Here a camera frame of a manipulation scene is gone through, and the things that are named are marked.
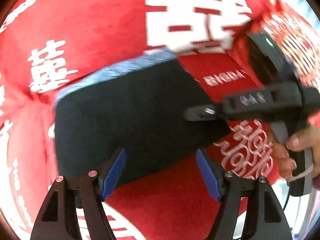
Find red embroidered cushion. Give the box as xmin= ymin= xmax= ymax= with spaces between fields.
xmin=224 ymin=0 xmax=320 ymax=181

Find black pants grey waistband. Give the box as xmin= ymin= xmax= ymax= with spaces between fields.
xmin=54 ymin=50 xmax=231 ymax=185

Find person's right hand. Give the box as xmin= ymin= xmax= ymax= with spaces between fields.
xmin=268 ymin=126 xmax=319 ymax=179

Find red sofa cover white characters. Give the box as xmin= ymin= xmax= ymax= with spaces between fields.
xmin=1 ymin=0 xmax=279 ymax=239

